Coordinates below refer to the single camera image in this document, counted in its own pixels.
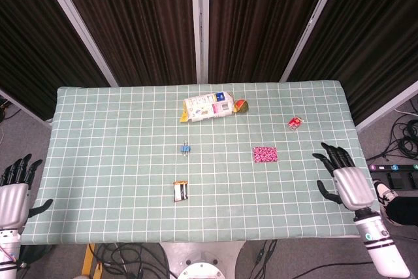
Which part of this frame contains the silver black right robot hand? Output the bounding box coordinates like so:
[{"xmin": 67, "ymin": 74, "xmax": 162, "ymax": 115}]
[{"xmin": 312, "ymin": 142, "xmax": 376, "ymax": 212}]

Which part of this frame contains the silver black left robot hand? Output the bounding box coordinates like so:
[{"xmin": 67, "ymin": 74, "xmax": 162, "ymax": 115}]
[{"xmin": 0, "ymin": 154, "xmax": 54, "ymax": 230}]

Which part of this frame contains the magenta patterned packet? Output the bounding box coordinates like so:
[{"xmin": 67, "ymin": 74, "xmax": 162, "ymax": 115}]
[{"xmin": 252, "ymin": 146, "xmax": 278, "ymax": 163}]

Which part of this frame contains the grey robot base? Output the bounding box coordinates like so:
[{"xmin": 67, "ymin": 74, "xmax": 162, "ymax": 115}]
[{"xmin": 159, "ymin": 241, "xmax": 246, "ymax": 279}]

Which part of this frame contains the white shoe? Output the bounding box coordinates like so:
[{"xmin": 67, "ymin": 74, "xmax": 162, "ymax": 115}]
[{"xmin": 373, "ymin": 179, "xmax": 398, "ymax": 208}]

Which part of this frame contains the black strip with coloured buttons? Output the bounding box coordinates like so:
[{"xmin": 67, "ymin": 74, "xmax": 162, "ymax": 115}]
[{"xmin": 367, "ymin": 162, "xmax": 418, "ymax": 190}]

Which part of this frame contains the black trouser leg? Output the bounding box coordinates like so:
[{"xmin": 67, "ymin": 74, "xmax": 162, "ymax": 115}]
[{"xmin": 380, "ymin": 193, "xmax": 418, "ymax": 227}]

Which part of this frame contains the red snack packet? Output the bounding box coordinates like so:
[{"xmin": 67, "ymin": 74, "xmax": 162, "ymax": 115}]
[{"xmin": 287, "ymin": 115, "xmax": 304, "ymax": 131}]

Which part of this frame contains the yellow bar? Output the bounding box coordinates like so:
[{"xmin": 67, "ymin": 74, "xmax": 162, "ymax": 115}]
[{"xmin": 80, "ymin": 242, "xmax": 96, "ymax": 276}]

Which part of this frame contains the green checked tablecloth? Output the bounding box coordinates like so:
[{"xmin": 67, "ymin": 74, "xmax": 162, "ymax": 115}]
[{"xmin": 20, "ymin": 80, "xmax": 381, "ymax": 246}]

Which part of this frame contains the red and green ball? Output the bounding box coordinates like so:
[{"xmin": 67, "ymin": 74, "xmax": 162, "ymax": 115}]
[{"xmin": 233, "ymin": 98, "xmax": 249, "ymax": 116}]

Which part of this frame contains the dark brown partition panel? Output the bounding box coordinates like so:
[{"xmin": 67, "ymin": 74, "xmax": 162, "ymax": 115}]
[
  {"xmin": 208, "ymin": 0, "xmax": 334, "ymax": 84},
  {"xmin": 287, "ymin": 0, "xmax": 418, "ymax": 126},
  {"xmin": 54, "ymin": 0, "xmax": 199, "ymax": 87},
  {"xmin": 0, "ymin": 0, "xmax": 110, "ymax": 120}
]

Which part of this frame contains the white snack bag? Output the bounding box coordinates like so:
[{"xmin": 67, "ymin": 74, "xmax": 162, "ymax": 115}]
[{"xmin": 178, "ymin": 91, "xmax": 236, "ymax": 125}]

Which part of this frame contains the black white snack bar packet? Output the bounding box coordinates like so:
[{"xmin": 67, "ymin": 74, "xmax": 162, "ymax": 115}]
[{"xmin": 172, "ymin": 180, "xmax": 190, "ymax": 203}]

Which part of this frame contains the black floor cable bundle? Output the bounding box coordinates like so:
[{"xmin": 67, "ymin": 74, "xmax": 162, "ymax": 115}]
[
  {"xmin": 87, "ymin": 241, "xmax": 171, "ymax": 279},
  {"xmin": 364, "ymin": 101, "xmax": 418, "ymax": 163},
  {"xmin": 240, "ymin": 239, "xmax": 279, "ymax": 279}
]

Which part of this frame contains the white partition frame post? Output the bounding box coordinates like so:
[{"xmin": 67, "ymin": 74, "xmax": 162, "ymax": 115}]
[
  {"xmin": 280, "ymin": 0, "xmax": 347, "ymax": 83},
  {"xmin": 35, "ymin": 0, "xmax": 119, "ymax": 88},
  {"xmin": 190, "ymin": 0, "xmax": 210, "ymax": 84}
]

